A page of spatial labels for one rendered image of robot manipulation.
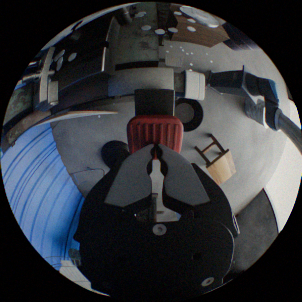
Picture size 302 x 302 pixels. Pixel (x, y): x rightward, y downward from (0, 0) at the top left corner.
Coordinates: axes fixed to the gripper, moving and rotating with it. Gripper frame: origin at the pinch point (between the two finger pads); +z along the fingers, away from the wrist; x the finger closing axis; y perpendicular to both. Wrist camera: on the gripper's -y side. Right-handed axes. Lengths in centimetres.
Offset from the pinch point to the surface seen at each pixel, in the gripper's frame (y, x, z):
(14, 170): 17, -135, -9
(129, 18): -28.5, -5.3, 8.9
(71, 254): 96, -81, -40
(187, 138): 33, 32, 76
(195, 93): -6.8, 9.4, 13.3
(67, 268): 38, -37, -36
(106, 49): -15.8, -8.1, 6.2
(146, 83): -8.2, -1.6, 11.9
